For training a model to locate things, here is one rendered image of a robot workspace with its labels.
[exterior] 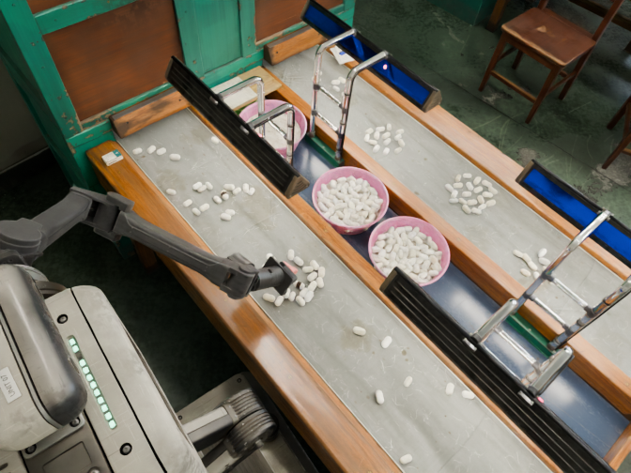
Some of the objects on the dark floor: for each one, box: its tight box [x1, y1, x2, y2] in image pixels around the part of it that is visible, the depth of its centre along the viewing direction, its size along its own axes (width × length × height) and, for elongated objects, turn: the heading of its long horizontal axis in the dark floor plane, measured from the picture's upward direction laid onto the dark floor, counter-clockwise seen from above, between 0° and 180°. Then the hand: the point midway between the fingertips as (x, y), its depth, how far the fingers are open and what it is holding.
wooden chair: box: [478, 0, 624, 124], centre depth 289 cm, size 44×43×91 cm
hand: (295, 271), depth 148 cm, fingers closed
